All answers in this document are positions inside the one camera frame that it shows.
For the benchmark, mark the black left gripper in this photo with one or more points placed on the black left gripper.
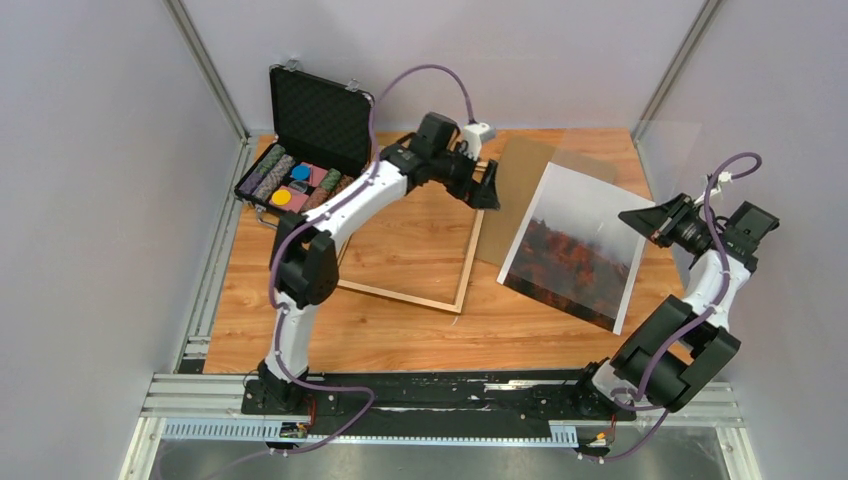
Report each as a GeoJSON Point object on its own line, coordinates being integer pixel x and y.
{"type": "Point", "coordinates": [481, 195]}

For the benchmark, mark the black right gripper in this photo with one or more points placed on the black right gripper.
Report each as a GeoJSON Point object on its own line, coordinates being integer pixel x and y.
{"type": "Point", "coordinates": [657, 222]}

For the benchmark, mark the clear acrylic sheet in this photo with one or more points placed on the clear acrylic sheet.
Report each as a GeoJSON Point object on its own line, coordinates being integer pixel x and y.
{"type": "Point", "coordinates": [636, 169]}

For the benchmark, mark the autumn forest photo print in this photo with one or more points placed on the autumn forest photo print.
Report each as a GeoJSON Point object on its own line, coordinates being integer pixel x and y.
{"type": "Point", "coordinates": [572, 252]}

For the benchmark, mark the light wooden picture frame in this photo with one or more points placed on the light wooden picture frame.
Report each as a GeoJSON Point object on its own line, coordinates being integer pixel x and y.
{"type": "Point", "coordinates": [418, 250]}

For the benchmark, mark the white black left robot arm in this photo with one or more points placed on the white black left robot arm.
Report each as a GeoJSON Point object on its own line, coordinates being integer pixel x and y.
{"type": "Point", "coordinates": [304, 268]}

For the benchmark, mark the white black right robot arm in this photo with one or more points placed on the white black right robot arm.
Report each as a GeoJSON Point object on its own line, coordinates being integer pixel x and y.
{"type": "Point", "coordinates": [685, 342]}

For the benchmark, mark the brown cardboard backing board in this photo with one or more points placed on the brown cardboard backing board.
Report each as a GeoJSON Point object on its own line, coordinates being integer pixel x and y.
{"type": "Point", "coordinates": [521, 166]}

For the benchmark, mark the black poker chip case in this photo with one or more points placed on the black poker chip case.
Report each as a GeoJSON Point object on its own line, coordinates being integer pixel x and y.
{"type": "Point", "coordinates": [319, 120]}

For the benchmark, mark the blue round chip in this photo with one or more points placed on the blue round chip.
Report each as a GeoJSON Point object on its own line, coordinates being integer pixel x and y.
{"type": "Point", "coordinates": [301, 172]}

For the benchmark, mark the yellow round chip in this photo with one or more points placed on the yellow round chip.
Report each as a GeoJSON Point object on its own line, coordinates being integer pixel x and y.
{"type": "Point", "coordinates": [281, 197]}

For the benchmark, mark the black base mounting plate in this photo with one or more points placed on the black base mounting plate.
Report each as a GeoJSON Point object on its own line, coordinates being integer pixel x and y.
{"type": "Point", "coordinates": [461, 404]}

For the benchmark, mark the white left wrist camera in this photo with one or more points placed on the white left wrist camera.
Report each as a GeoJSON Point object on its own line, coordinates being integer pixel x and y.
{"type": "Point", "coordinates": [474, 137]}

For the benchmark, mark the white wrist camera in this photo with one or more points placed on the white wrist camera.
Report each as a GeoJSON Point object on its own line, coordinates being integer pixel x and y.
{"type": "Point", "coordinates": [713, 185]}
{"type": "Point", "coordinates": [474, 137]}

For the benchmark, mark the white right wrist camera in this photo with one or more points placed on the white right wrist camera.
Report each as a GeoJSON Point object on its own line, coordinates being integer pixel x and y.
{"type": "Point", "coordinates": [713, 185]}

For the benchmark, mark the aluminium right corner post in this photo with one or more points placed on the aluminium right corner post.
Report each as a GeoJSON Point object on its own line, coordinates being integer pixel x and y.
{"type": "Point", "coordinates": [688, 46]}

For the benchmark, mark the aluminium corner post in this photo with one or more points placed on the aluminium corner post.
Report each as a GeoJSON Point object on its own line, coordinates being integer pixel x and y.
{"type": "Point", "coordinates": [688, 46]}
{"type": "Point", "coordinates": [187, 28]}

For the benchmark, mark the aluminium rail frame front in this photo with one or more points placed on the aluminium rail frame front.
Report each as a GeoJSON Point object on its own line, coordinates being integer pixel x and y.
{"type": "Point", "coordinates": [208, 407]}

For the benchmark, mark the aluminium left corner post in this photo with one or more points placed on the aluminium left corner post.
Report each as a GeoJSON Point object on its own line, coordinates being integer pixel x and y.
{"type": "Point", "coordinates": [187, 28]}

